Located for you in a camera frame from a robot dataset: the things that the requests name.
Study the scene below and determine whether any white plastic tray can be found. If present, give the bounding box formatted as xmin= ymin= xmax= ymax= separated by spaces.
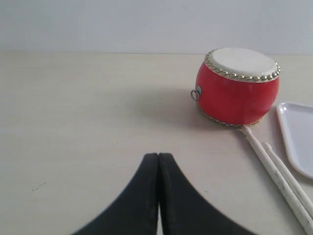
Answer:
xmin=276 ymin=102 xmax=313 ymax=179

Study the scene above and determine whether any small red drum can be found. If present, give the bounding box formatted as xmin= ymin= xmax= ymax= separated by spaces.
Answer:
xmin=190 ymin=47 xmax=281 ymax=126

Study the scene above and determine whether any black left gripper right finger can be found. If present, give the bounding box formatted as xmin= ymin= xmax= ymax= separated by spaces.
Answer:
xmin=158 ymin=153 xmax=253 ymax=235

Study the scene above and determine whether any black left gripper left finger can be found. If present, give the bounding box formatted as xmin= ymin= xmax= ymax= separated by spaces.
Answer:
xmin=75 ymin=153 xmax=158 ymax=235

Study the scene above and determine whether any white drumstick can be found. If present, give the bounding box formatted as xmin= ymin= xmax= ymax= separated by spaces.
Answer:
xmin=241 ymin=126 xmax=313 ymax=235
xmin=262 ymin=142 xmax=313 ymax=218

